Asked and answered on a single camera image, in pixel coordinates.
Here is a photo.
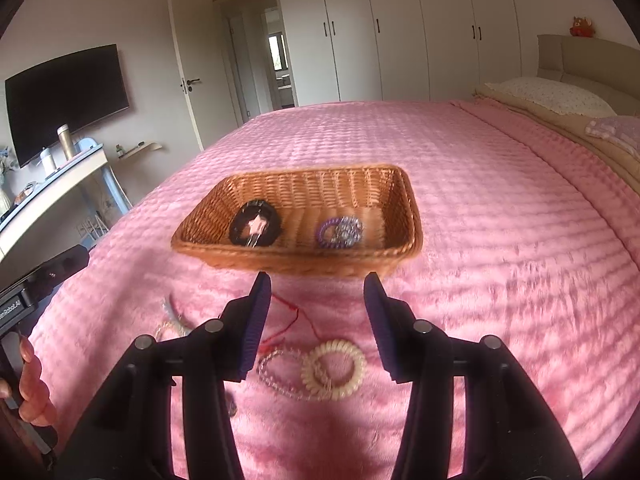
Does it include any pale bead bracelet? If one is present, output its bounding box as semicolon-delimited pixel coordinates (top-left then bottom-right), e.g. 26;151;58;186
152;320;188;343

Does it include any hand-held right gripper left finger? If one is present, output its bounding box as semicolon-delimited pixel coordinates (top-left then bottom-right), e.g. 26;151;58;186
52;271;273;480

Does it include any brown wicker basket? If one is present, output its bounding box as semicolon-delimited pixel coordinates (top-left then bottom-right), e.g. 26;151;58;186
171;163;425;277

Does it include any white room door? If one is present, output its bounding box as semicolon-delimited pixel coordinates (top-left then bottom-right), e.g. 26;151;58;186
167;0;241;153

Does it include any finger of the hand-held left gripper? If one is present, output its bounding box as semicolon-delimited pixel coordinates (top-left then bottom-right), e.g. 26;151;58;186
20;245;91;307

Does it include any small wooden wall shelf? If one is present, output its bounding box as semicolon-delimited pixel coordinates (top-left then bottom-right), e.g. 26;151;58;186
118;141;163;160

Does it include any purple checked pillow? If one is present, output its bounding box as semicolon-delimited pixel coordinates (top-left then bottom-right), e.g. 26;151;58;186
585;115;640;156

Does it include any person's left hand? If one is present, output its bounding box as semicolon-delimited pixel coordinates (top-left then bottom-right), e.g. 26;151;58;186
18;335;59;427

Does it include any beige bed headboard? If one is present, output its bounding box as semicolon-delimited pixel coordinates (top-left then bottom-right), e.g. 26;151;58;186
536;34;640;111

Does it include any pink plush blanket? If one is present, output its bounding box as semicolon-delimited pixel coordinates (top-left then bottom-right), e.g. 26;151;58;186
25;97;640;480

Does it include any white wardrobe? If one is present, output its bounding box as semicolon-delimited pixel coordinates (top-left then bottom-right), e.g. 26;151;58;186
274;0;538;107

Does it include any black scrunchie with pink star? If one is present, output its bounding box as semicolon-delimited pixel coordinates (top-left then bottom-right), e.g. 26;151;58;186
229;200;282;248

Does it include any clear bead bracelet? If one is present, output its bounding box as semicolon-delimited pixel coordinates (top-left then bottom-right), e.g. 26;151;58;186
256;349;321;401

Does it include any teal hair clip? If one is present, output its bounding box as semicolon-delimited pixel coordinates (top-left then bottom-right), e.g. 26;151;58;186
162;294;193;336

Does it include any beige quilt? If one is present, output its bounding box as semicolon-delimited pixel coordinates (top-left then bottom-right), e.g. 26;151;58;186
474;82;640;201

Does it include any white desk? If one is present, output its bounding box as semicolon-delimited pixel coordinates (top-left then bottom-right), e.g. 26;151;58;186
0;142;133;261

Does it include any cream spiral hair tie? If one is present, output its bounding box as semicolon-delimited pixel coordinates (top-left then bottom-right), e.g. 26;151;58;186
301;340;367;401

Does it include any gold thermos bottle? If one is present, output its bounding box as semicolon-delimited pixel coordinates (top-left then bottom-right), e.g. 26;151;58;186
56;124;76;158

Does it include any red string bracelet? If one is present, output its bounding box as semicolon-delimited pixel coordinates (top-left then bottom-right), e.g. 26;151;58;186
260;295;331;356

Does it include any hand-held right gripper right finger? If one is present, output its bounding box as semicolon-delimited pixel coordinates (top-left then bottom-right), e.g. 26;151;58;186
363;271;583;480

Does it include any black wall television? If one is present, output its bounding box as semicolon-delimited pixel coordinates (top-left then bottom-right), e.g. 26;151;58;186
5;44;132;168

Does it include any purple spiral hair tie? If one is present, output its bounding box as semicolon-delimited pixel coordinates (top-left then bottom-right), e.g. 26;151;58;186
315;215;364;250

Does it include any white floral pillow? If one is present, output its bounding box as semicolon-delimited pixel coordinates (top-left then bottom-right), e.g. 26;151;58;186
486;76;617;118

